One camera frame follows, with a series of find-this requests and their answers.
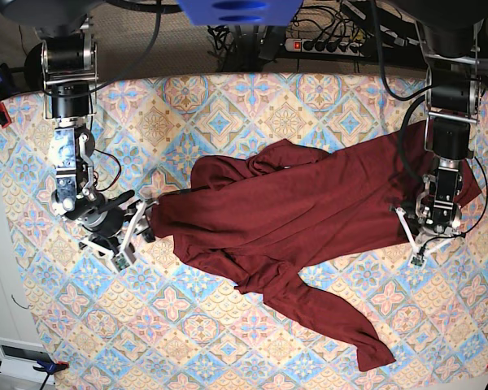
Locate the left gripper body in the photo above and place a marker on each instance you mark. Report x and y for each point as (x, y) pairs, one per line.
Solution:
(448, 225)

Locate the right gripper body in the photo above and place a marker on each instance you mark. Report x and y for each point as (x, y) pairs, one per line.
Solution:
(102, 217)

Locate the dark red t-shirt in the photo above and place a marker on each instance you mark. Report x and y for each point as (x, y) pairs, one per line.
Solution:
(259, 221)

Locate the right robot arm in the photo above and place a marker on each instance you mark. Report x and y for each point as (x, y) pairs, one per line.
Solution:
(69, 82)

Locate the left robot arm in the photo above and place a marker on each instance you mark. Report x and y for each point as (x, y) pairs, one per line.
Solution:
(448, 35)

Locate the patterned tile tablecloth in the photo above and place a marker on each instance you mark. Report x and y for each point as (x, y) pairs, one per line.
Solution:
(164, 325)

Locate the blue orange clamp lower left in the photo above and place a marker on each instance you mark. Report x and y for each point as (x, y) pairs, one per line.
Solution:
(49, 367)

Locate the black round stool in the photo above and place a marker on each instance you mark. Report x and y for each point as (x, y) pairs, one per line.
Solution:
(33, 73)

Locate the white power strip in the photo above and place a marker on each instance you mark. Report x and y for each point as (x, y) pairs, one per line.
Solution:
(338, 47)

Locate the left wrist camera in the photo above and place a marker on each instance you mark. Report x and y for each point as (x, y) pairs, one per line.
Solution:
(417, 260)

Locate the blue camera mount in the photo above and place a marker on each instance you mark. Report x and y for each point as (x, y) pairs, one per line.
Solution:
(240, 12)

